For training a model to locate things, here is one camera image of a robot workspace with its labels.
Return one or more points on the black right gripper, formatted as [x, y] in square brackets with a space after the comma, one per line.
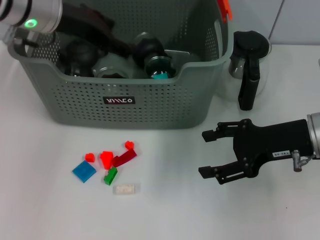
[270, 142]

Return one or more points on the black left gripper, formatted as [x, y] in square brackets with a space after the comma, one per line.
[85, 25]

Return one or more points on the teal square toy brick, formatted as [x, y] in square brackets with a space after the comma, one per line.
[160, 75]

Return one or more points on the white toy brick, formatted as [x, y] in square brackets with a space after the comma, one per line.
[125, 189]

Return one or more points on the green toy brick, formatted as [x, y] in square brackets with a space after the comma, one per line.
[110, 176]

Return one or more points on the small red toy brick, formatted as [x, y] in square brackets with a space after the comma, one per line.
[129, 144]
[90, 157]
[107, 159]

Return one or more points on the blue toy brick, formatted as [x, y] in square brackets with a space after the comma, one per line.
[84, 171]

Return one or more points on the grey perforated storage bin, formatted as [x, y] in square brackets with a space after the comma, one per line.
[150, 107]

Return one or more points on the black clay teapot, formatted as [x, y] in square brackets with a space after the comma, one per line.
[80, 53]

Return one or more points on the long dark red toy brick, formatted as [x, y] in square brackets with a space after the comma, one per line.
[124, 158]

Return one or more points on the glass coffee pot black lid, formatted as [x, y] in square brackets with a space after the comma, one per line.
[252, 43]

